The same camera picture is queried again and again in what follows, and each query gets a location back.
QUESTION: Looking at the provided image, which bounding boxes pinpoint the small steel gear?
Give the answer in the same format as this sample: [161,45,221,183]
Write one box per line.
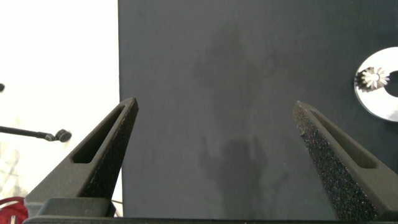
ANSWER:
[354,66,391,93]

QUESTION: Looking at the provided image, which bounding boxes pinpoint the black rod with knob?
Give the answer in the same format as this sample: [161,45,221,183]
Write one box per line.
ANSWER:
[0,125,73,143]

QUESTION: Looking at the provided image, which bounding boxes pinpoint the round white plate with pins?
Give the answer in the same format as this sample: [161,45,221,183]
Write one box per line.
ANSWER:
[353,46,398,123]

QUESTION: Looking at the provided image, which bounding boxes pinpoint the red bag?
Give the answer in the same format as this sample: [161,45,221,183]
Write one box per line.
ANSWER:
[0,196,29,224]

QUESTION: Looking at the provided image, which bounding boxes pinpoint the dark mat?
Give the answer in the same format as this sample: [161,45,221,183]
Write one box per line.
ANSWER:
[117,0,398,220]

